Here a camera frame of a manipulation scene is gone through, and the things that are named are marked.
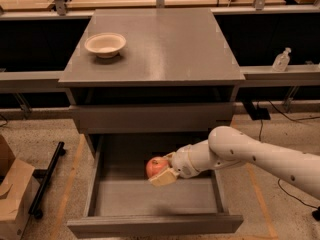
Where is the cardboard box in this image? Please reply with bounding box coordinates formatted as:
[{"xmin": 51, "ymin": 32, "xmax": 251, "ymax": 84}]
[{"xmin": 0, "ymin": 135, "xmax": 39, "ymax": 240}]

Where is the open grey middle drawer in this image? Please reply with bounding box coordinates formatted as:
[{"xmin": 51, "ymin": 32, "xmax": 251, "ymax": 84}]
[{"xmin": 67, "ymin": 132, "xmax": 243, "ymax": 238}]

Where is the white paper bowl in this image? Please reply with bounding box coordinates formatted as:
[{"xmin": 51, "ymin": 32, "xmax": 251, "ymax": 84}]
[{"xmin": 84, "ymin": 33, "xmax": 126, "ymax": 58}]

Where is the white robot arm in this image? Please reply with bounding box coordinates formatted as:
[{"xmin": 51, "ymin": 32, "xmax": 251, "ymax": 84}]
[{"xmin": 146, "ymin": 126, "xmax": 320, "ymax": 199}]

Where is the clear sanitizer bottle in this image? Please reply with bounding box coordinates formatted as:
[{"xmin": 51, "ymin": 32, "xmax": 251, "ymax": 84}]
[{"xmin": 272, "ymin": 47, "xmax": 291, "ymax": 72}]

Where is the grey drawer cabinet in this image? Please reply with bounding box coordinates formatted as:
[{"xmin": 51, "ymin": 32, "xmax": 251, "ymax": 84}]
[{"xmin": 59, "ymin": 8, "xmax": 244, "ymax": 151}]

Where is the red apple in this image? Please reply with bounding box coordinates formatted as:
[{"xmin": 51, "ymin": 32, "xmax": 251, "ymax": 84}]
[{"xmin": 146, "ymin": 157, "xmax": 169, "ymax": 178}]

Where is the black metal bar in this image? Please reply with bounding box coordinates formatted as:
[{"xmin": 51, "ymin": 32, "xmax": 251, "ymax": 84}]
[{"xmin": 28, "ymin": 142, "xmax": 66, "ymax": 219}]

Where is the black floor cable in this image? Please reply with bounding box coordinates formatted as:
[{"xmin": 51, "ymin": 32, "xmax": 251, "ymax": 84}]
[{"xmin": 258, "ymin": 100, "xmax": 320, "ymax": 210}]

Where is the black floor power box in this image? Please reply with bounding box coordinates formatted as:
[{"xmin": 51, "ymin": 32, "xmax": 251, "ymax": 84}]
[{"xmin": 242, "ymin": 101, "xmax": 271, "ymax": 121}]

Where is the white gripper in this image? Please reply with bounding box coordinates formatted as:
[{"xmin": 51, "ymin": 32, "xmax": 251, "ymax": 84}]
[{"xmin": 149, "ymin": 140, "xmax": 217, "ymax": 187}]

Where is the closed grey top drawer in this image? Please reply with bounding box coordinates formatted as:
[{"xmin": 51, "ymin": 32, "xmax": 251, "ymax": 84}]
[{"xmin": 69, "ymin": 103, "xmax": 234, "ymax": 134}]

